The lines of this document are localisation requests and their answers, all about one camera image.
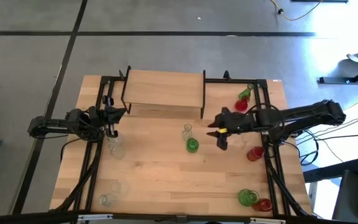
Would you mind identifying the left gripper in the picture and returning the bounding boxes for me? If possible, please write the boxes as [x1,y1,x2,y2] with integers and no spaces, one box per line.
[88,95,127,138]

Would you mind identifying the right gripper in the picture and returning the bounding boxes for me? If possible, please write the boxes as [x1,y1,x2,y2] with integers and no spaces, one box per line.
[206,107,256,152]

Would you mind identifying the clear narrow-neck glass vase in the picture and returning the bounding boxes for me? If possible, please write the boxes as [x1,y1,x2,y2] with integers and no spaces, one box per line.
[232,135,249,151]

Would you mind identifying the clear swirl glass vase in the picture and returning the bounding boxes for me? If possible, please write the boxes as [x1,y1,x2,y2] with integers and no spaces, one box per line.
[106,130,123,147]

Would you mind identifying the red bulbous glass vase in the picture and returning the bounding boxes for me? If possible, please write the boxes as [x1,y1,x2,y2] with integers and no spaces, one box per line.
[234,95,250,113]

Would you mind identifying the green squat glass vase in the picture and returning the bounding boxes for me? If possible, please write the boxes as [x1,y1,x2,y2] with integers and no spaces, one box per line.
[185,138,200,154]

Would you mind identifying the clear slim glass vase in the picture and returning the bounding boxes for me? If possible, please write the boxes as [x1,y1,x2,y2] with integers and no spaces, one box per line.
[181,123,195,142]

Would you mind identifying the clear ribbed glass vase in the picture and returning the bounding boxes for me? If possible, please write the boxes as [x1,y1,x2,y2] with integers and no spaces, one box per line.
[109,142,127,161]

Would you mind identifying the red square glass vase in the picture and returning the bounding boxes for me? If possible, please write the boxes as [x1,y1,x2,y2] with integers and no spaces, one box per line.
[246,146,265,162]

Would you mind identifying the green tall glass vase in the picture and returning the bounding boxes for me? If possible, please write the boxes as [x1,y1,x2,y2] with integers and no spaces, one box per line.
[237,83,255,100]

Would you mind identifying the red cylindrical glass vase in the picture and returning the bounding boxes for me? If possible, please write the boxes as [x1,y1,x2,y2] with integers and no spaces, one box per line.
[251,198,273,213]

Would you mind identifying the green round glass vase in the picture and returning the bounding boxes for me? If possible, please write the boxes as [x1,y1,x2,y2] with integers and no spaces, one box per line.
[237,188,260,207]

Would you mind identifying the black support bar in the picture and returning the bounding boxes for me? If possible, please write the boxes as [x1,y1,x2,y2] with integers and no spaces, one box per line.
[302,157,358,184]

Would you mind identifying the black desk leg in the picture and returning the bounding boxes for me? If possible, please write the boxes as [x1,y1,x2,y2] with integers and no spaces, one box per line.
[318,60,358,85]

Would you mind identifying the black aluminium rig frame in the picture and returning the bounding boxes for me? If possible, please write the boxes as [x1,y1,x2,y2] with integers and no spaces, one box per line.
[50,65,315,224]

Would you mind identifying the wooden shelf black metal frame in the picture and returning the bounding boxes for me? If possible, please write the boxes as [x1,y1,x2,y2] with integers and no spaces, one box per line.
[120,65,207,119]

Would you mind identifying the silver frame bracket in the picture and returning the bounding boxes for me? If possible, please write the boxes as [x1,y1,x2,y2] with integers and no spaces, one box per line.
[249,217,287,224]
[77,213,114,222]

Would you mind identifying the black cable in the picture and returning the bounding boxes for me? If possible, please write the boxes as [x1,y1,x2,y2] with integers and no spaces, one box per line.
[299,129,358,166]

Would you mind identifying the yellow floor cable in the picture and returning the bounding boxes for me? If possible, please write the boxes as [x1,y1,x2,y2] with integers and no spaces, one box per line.
[270,0,324,22]

